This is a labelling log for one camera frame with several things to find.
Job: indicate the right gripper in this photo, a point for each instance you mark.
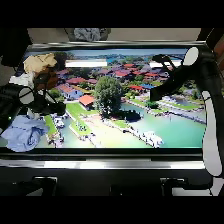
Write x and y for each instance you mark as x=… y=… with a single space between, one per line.
x=166 y=86

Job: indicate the light blue shirt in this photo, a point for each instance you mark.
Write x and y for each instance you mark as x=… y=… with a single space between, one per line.
x=23 y=133

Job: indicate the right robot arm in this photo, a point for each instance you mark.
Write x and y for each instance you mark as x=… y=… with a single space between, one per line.
x=210 y=83

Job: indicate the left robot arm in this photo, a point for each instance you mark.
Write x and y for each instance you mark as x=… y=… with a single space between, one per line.
x=13 y=96

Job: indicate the grey garment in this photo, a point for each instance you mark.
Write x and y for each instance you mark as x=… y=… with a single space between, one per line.
x=86 y=34

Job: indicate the brown garment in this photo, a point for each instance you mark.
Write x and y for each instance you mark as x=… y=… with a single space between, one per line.
x=52 y=80

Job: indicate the beige garment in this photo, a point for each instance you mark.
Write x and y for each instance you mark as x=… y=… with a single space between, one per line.
x=38 y=62

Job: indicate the white garment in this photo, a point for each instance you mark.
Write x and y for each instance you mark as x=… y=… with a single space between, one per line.
x=23 y=80

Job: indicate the silver frame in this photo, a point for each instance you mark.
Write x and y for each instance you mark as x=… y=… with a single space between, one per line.
x=100 y=164

